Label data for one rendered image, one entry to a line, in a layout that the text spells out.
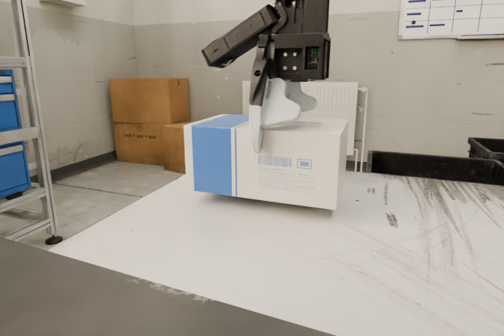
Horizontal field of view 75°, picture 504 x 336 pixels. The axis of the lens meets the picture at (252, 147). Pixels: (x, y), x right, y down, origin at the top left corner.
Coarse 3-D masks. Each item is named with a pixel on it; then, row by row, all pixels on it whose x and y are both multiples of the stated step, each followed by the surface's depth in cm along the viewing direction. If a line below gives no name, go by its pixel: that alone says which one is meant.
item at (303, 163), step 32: (192, 128) 43; (224, 128) 41; (288, 128) 40; (320, 128) 40; (192, 160) 44; (224, 160) 42; (256, 160) 41; (288, 160) 39; (320, 160) 38; (224, 192) 43; (256, 192) 42; (288, 192) 40; (320, 192) 39
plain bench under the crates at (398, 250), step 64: (192, 192) 49; (384, 192) 49; (448, 192) 49; (128, 256) 32; (192, 256) 32; (256, 256) 32; (320, 256) 32; (384, 256) 32; (448, 256) 32; (320, 320) 24; (384, 320) 24; (448, 320) 24
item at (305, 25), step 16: (288, 0) 42; (304, 0) 39; (320, 0) 38; (288, 16) 40; (304, 16) 39; (320, 16) 39; (272, 32) 41; (288, 32) 41; (304, 32) 40; (320, 32) 39; (256, 48) 40; (272, 48) 40; (288, 48) 39; (304, 48) 38; (320, 48) 38; (272, 64) 40; (288, 64) 40; (304, 64) 39; (320, 64) 38; (304, 80) 40
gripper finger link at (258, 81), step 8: (264, 48) 39; (256, 56) 39; (264, 56) 39; (256, 64) 39; (264, 64) 38; (256, 72) 39; (264, 72) 39; (256, 80) 38; (264, 80) 39; (256, 88) 38; (264, 88) 39; (256, 96) 38; (256, 104) 38
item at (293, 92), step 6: (288, 84) 47; (294, 84) 47; (300, 84) 47; (288, 90) 48; (294, 90) 48; (300, 90) 47; (288, 96) 49; (294, 96) 48; (300, 96) 48; (306, 96) 48; (300, 102) 49; (306, 102) 49; (312, 102) 48; (306, 108) 49; (312, 108) 49
